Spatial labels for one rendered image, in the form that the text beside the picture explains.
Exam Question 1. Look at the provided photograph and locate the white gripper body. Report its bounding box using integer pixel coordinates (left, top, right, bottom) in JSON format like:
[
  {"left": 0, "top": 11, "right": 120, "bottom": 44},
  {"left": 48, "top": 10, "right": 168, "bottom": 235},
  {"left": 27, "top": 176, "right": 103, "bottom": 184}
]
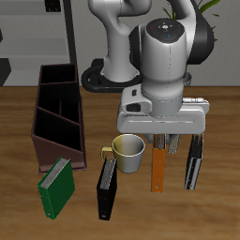
[{"left": 116, "top": 97, "right": 211, "bottom": 136}]

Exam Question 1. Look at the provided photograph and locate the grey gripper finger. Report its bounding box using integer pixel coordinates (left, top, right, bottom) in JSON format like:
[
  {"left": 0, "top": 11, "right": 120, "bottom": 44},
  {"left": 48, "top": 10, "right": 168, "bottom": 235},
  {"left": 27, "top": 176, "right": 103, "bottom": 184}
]
[
  {"left": 144, "top": 133, "right": 155, "bottom": 144},
  {"left": 168, "top": 134, "right": 182, "bottom": 155}
]

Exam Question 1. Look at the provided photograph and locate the black and white book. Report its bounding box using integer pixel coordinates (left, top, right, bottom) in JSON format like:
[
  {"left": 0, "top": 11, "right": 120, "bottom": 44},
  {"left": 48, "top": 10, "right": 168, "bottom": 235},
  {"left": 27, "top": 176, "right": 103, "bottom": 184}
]
[{"left": 183, "top": 133, "right": 205, "bottom": 191}]

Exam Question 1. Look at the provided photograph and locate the orange book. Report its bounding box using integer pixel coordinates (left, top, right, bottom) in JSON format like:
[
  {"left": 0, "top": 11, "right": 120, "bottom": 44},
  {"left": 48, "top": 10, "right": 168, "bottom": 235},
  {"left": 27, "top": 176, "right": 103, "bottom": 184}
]
[{"left": 150, "top": 134, "right": 167, "bottom": 193}]

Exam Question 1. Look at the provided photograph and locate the dark brown desk caddy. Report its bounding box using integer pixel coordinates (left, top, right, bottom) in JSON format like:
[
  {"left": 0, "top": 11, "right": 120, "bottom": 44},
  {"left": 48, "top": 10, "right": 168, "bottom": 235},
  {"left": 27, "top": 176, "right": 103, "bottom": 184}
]
[{"left": 30, "top": 63, "right": 88, "bottom": 175}]

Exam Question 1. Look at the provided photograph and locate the green book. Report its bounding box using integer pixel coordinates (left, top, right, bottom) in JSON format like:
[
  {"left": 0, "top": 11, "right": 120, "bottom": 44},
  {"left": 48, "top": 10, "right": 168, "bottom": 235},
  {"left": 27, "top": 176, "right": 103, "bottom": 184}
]
[{"left": 37, "top": 156, "right": 77, "bottom": 220}]

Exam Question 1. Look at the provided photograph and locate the yellow mug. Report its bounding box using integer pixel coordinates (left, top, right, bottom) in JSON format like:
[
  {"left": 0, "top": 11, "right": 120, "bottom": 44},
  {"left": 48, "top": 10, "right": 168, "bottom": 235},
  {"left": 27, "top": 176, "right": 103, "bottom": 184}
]
[{"left": 99, "top": 133, "right": 147, "bottom": 174}]

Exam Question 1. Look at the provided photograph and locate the green pot plant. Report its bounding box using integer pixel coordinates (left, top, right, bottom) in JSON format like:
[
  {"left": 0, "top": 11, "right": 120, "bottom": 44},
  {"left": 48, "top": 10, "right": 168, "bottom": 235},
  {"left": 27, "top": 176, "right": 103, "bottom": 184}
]
[{"left": 161, "top": 0, "right": 223, "bottom": 44}]

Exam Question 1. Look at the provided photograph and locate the dark block beside shelf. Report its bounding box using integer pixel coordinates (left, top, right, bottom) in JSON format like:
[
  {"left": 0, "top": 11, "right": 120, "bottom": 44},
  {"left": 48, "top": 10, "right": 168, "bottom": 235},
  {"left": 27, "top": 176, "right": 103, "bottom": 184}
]
[{"left": 0, "top": 57, "right": 13, "bottom": 88}]

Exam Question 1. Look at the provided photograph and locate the dark box on shelf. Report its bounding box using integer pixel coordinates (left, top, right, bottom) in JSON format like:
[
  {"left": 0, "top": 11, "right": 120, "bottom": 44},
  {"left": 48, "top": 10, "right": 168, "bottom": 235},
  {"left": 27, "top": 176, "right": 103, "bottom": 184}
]
[{"left": 44, "top": 0, "right": 63, "bottom": 13}]

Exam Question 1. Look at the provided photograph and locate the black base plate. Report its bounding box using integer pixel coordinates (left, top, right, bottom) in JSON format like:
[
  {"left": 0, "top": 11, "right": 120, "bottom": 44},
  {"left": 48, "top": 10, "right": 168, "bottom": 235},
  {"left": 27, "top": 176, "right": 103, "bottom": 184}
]
[{"left": 81, "top": 58, "right": 192, "bottom": 94}]

